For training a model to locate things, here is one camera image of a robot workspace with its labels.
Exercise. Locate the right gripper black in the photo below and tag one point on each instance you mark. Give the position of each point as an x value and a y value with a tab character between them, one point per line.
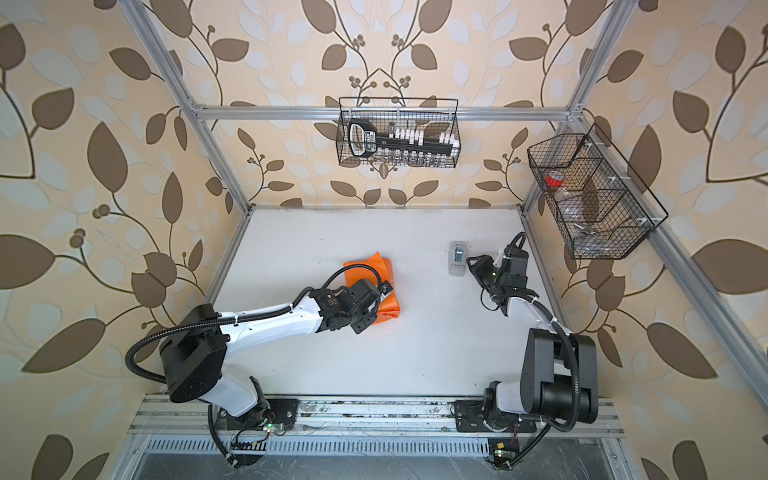
479	268

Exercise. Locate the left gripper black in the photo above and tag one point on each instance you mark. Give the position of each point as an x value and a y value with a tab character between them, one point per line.
368	320

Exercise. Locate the orange wrapping paper sheet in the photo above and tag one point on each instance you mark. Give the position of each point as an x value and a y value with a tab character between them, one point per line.
389	308

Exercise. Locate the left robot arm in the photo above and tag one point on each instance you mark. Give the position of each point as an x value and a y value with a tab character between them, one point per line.
197	363

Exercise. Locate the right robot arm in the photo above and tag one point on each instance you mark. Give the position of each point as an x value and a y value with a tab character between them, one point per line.
558	381

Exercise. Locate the white tape dispenser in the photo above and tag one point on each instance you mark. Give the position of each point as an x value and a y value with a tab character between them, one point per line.
457	259

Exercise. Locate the red capped item in basket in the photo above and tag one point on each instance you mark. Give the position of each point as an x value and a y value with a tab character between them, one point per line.
554	180

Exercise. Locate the black tool set in basket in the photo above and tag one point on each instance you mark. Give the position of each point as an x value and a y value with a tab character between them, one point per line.
398	143

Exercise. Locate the black wire basket right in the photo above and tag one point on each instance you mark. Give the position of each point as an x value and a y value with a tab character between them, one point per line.
605	209

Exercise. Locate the black wire basket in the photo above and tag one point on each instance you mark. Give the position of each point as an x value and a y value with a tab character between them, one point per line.
605	209
432	114

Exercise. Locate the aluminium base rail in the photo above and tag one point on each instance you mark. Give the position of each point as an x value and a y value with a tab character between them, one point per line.
333	426

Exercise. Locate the black wire basket centre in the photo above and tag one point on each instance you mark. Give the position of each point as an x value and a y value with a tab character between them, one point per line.
432	114

